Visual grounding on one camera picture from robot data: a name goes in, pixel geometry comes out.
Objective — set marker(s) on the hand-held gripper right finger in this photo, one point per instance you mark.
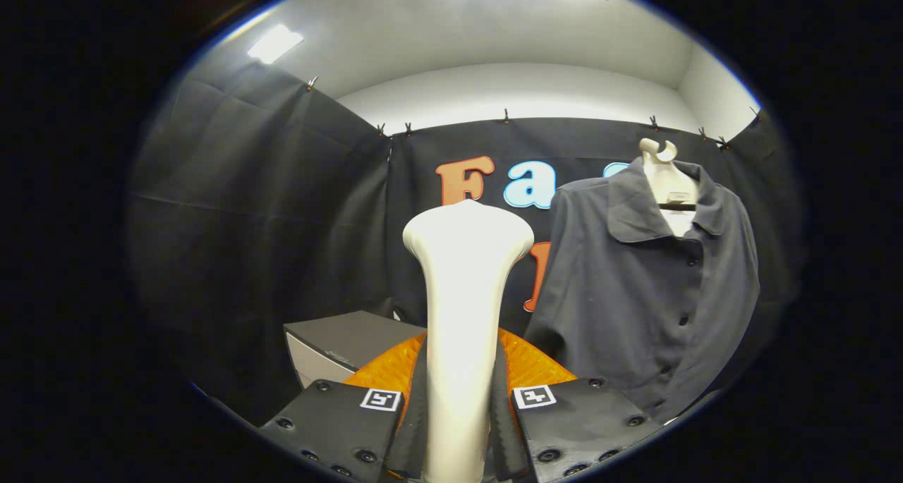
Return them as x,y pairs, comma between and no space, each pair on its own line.
585,419

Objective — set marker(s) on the white mannequin torso stand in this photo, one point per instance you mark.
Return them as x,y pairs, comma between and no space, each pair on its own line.
667,180

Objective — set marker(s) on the dark grey button shirt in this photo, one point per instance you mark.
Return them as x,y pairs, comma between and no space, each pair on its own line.
621,300

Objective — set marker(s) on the white garment steamer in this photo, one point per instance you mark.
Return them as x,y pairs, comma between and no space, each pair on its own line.
462,292

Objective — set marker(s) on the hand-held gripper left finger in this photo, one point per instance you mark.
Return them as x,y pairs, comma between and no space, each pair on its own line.
331,419

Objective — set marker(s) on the row of backdrop clips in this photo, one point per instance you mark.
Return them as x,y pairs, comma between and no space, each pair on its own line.
506,117

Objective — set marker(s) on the black backdrop cloth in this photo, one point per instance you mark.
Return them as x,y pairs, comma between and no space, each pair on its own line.
247,243

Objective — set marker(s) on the grey drawer cabinet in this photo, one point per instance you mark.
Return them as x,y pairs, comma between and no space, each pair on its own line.
338,335

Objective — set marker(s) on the small ceiling light panel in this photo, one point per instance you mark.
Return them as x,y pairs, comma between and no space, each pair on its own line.
275,44

